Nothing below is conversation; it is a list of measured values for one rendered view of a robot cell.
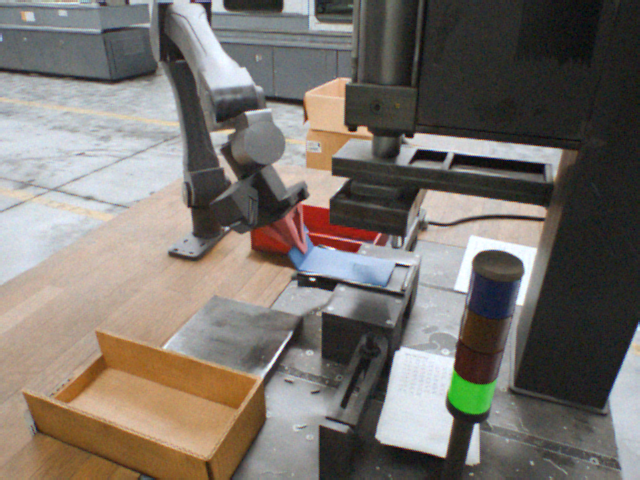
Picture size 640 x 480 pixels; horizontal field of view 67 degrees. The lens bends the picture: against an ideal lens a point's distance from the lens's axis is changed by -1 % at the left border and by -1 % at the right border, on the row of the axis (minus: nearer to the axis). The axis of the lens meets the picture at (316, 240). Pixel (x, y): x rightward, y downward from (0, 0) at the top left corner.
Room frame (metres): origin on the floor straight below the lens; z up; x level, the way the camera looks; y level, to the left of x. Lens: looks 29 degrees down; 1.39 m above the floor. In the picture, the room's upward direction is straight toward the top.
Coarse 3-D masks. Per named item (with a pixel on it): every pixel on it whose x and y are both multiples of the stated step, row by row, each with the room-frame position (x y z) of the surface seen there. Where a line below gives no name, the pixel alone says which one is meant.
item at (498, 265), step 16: (480, 256) 0.32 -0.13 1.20; (496, 256) 0.32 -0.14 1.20; (512, 256) 0.32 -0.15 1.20; (480, 272) 0.30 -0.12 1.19; (496, 272) 0.30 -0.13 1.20; (512, 272) 0.30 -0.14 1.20; (448, 400) 0.31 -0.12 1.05; (464, 416) 0.29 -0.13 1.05; (480, 416) 0.29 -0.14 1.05; (464, 432) 0.30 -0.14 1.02; (448, 448) 0.31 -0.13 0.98; (464, 448) 0.30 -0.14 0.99; (448, 464) 0.31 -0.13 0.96; (464, 464) 0.30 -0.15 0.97
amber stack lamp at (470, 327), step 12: (468, 312) 0.31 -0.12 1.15; (468, 324) 0.30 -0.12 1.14; (480, 324) 0.30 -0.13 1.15; (492, 324) 0.29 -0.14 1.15; (504, 324) 0.29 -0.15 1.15; (468, 336) 0.30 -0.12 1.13; (480, 336) 0.30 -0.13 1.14; (492, 336) 0.29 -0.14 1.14; (504, 336) 0.30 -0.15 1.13; (480, 348) 0.30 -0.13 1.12; (492, 348) 0.29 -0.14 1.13
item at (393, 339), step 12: (420, 264) 0.67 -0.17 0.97; (408, 300) 0.58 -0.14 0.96; (408, 312) 0.61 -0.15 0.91; (324, 324) 0.52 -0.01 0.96; (336, 324) 0.52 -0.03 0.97; (348, 324) 0.51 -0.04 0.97; (396, 324) 0.51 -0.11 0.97; (324, 336) 0.52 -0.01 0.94; (336, 336) 0.52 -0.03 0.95; (348, 336) 0.51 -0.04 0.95; (360, 336) 0.50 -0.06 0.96; (384, 336) 0.49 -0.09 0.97; (396, 336) 0.51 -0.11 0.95; (324, 348) 0.52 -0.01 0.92; (336, 348) 0.52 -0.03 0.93; (348, 348) 0.51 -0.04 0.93; (396, 348) 0.53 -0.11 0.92; (336, 360) 0.52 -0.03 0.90; (348, 360) 0.51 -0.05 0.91; (384, 372) 0.49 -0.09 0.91
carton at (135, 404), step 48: (96, 336) 0.50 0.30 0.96; (96, 384) 0.47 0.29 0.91; (144, 384) 0.47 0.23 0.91; (192, 384) 0.45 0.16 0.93; (240, 384) 0.42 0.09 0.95; (48, 432) 0.39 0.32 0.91; (96, 432) 0.36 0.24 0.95; (144, 432) 0.39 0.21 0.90; (192, 432) 0.39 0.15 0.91; (240, 432) 0.36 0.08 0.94
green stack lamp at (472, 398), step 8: (456, 376) 0.31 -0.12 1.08; (456, 384) 0.30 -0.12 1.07; (464, 384) 0.30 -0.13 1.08; (472, 384) 0.30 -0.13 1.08; (488, 384) 0.29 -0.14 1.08; (448, 392) 0.32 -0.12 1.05; (456, 392) 0.30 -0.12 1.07; (464, 392) 0.30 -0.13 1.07; (472, 392) 0.29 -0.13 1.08; (480, 392) 0.29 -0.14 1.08; (488, 392) 0.30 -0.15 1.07; (456, 400) 0.30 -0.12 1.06; (464, 400) 0.30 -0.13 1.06; (472, 400) 0.29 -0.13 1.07; (480, 400) 0.29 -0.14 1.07; (488, 400) 0.30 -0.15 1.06; (464, 408) 0.30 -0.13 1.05; (472, 408) 0.29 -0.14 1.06; (480, 408) 0.29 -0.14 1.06; (488, 408) 0.30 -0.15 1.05
